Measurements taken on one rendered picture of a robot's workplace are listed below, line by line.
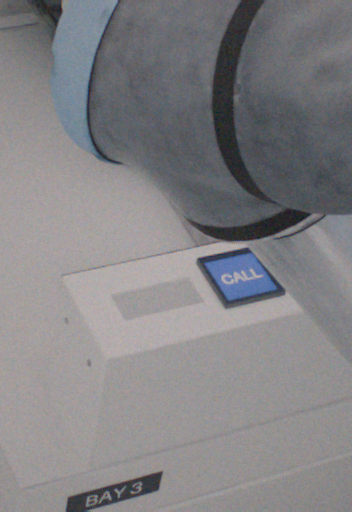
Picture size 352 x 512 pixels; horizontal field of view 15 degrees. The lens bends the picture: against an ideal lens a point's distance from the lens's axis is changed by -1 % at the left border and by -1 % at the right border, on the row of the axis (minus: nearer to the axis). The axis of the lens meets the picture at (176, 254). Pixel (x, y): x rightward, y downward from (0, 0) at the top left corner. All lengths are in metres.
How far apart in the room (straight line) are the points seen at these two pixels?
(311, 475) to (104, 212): 0.33
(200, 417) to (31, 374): 0.16
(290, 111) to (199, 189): 0.11
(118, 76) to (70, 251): 0.68
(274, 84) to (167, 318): 0.51
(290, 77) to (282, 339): 0.56
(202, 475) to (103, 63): 0.63
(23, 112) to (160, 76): 0.86
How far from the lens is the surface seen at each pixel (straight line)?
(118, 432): 1.10
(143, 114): 0.62
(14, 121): 1.44
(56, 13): 1.48
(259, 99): 0.57
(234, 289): 1.08
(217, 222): 0.68
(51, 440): 1.14
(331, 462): 1.30
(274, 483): 1.28
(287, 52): 0.56
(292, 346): 1.11
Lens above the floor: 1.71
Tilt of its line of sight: 42 degrees down
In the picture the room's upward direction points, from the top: 12 degrees clockwise
